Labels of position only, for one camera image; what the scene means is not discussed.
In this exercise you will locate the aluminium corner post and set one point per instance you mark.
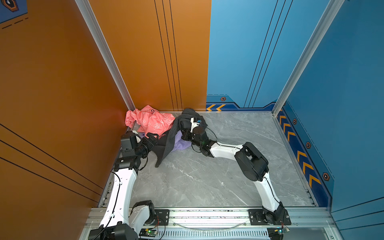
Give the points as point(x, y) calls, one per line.
point(318, 34)
point(101, 42)

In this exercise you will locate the right aluminium corner post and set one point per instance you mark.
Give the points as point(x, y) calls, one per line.
point(318, 34)

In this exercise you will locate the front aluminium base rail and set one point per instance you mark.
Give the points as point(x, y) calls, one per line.
point(232, 223)

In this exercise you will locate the left green circuit board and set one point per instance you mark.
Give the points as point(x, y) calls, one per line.
point(148, 233)

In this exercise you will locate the purple lavender cloth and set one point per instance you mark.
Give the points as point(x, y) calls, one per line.
point(179, 143)

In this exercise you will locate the right small circuit board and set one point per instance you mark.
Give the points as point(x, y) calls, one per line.
point(282, 230)

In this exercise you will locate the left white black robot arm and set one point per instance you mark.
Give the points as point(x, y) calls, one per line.
point(119, 223)

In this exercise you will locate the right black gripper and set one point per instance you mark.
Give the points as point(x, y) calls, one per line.
point(185, 136)

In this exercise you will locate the left aluminium corner post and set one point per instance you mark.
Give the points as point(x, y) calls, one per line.
point(101, 42)

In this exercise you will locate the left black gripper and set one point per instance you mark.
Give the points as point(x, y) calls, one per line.
point(149, 145)

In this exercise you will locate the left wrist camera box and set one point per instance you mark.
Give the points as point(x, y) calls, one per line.
point(130, 141)

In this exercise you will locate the pink patterned cloth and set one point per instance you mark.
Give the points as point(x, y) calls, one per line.
point(150, 120)

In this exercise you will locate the black dark grey cloth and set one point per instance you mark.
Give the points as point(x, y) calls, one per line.
point(167, 141)

